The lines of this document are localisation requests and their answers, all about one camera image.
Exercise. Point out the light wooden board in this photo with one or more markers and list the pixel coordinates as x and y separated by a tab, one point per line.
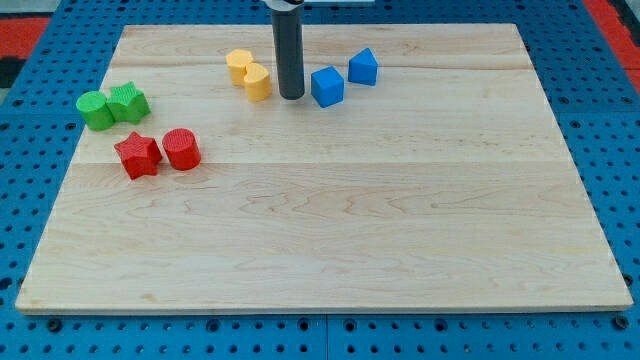
445	188

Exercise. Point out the blue cube block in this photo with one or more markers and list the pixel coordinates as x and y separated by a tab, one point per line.
327	86

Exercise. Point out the red cylinder block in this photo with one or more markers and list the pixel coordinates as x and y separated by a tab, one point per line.
182	149

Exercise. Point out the red star block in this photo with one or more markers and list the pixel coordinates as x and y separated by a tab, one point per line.
139	155

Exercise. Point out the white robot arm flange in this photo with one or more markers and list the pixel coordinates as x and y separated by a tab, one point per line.
283	5

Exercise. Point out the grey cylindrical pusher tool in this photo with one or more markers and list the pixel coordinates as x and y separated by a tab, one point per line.
288	42

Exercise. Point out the green cylinder block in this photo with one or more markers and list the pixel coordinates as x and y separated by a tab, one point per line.
93	109

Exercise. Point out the green star block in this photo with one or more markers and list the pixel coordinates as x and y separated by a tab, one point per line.
127	103

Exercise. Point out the yellow heart block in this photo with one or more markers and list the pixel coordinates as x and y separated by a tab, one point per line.
257	82

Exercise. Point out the blue triangle block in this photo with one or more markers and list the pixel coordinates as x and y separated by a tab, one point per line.
363	68

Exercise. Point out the yellow hexagon block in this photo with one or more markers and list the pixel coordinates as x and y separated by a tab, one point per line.
237	60

